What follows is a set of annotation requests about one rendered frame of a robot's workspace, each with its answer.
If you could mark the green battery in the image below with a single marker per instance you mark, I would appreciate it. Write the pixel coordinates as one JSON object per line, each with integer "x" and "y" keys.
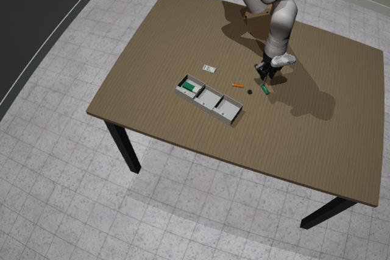
{"x": 264, "y": 88}

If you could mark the grey three-compartment bin rack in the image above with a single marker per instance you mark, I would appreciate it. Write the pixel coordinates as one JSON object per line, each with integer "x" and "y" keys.
{"x": 216, "y": 104}

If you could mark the white domino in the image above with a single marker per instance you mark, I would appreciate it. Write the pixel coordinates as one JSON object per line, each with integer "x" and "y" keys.
{"x": 209, "y": 69}

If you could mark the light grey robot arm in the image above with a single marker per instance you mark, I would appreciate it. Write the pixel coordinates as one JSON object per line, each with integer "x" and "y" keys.
{"x": 282, "y": 22}

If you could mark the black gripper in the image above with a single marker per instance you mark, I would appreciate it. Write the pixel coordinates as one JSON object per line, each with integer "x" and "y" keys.
{"x": 267, "y": 68}

